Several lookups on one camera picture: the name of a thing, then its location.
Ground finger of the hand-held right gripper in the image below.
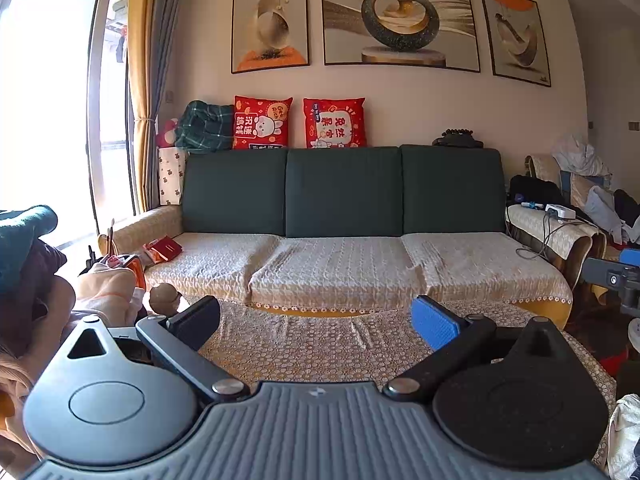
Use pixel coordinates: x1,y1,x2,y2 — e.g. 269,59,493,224
584,247,640,292

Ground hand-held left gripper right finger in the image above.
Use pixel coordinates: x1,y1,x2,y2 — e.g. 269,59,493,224
382,296,566,403

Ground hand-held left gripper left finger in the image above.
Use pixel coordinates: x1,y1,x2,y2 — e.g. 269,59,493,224
65,296,251,403

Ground teal blue garment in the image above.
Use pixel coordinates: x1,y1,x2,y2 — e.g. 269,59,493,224
0,205,60,296

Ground round brown teapot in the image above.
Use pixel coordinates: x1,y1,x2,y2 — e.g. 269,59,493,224
150,283,182,318

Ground wooden armchair with lace cover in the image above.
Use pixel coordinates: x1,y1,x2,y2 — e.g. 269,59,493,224
505,152,640,306

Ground blue-grey garment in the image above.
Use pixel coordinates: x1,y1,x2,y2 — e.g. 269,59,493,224
585,186,626,241

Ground red fabric item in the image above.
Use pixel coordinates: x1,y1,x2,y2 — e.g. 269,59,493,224
597,350,626,376

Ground red booklet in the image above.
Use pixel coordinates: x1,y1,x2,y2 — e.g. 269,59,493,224
142,238,183,265

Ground orange box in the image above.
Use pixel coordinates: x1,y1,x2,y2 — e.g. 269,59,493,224
107,254,147,291

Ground pale pink garment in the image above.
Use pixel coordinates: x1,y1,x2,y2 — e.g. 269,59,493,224
50,266,146,341

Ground black bag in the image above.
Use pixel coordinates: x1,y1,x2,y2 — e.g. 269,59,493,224
507,174,566,207

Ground cream lace sofa cover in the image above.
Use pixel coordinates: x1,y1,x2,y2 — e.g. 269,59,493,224
100,205,573,318

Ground white patterned cloth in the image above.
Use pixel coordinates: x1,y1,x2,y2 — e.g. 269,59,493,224
607,394,640,480

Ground white bear-print bag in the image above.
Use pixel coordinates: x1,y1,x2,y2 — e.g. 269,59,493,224
157,145,188,206

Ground green sofa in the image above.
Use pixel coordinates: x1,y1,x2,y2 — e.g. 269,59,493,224
99,144,573,328

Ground dark grey garment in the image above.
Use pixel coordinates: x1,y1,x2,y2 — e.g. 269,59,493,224
0,242,68,356

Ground black beaded massager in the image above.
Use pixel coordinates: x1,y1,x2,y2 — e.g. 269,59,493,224
432,127,485,149

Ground red mushroom plush toy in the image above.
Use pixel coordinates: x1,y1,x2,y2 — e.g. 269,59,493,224
155,118,180,148

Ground green plaid blanket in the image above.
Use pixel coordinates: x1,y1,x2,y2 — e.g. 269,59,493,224
174,100,236,155

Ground cream knit garment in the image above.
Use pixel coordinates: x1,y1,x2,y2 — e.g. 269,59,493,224
0,345,38,461

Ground red printed cushion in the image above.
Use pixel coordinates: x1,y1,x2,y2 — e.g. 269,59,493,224
302,97,367,150
232,95,293,151

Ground glass balcony door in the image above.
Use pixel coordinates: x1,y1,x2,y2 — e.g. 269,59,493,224
0,0,133,251

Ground framed picture with orange top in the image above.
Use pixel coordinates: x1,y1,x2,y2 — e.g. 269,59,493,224
479,0,552,88

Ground yellow curtain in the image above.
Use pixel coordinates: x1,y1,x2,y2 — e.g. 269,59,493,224
127,0,173,213

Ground wide framed spiral picture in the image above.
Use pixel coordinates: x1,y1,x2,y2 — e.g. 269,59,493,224
320,0,482,73

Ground framed picture with orange base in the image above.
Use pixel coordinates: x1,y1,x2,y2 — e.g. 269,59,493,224
231,0,310,75

